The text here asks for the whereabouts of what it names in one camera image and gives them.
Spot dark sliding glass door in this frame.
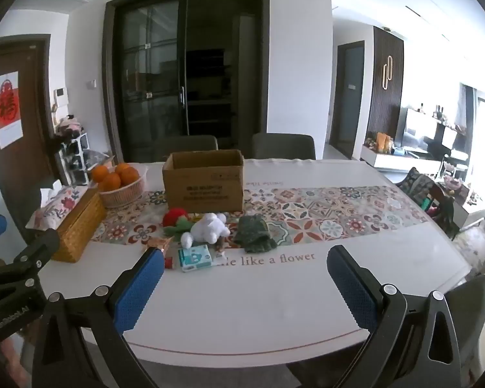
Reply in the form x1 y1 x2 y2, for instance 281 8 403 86
105 0 270 164

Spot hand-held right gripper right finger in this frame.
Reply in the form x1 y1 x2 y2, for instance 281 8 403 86
327 245 475 388

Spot patterned backpack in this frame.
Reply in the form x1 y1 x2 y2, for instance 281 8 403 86
396 167 455 235

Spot white patterned tablecloth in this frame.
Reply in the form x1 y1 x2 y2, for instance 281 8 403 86
36 157 475 368

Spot plush toys on rack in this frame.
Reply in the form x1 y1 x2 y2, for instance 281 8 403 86
58 115 84 138

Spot wicker tissue box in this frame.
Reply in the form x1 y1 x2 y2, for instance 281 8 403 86
50 188 107 263

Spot white plush toy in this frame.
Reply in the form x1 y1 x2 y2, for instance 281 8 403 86
180 212 231 249

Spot white tv cabinet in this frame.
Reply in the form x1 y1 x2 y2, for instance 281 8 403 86
361 145 445 173

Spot gold wall lamp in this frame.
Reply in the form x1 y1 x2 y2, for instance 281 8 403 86
382 56 395 90

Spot white shoe rack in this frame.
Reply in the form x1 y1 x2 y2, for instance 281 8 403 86
57 133 90 187

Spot grey chair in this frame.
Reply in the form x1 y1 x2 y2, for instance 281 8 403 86
445 274 485 388

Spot dark slatted wall panel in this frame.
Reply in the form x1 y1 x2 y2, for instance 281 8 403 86
366 26 405 158

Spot brown cardboard box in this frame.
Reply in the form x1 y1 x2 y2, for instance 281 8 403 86
162 149 245 213

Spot red plush toy green leaves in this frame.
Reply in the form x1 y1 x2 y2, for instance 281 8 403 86
163 207 197 238

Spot red white door poster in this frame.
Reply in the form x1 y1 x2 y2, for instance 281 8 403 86
0 70 24 149

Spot floral cloth tissue cover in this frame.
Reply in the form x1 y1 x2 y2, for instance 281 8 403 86
25 186 90 231

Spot green felt glove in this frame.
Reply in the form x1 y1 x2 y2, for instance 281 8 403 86
232 215 277 253

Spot orange foil wrapper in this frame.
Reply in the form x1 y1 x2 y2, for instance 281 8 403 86
147 236 174 251

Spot brown wooden door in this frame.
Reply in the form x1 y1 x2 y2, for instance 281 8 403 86
0 34 59 219

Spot teal tissue packet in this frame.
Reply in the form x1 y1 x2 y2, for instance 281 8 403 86
178 244 213 272

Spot white woven basket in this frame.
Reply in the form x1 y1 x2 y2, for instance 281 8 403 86
98 168 146 209

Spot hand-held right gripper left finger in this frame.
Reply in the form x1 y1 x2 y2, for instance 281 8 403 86
31 246 165 388

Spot dark dining chair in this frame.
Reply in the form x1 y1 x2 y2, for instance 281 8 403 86
156 135 219 163
252 133 317 161

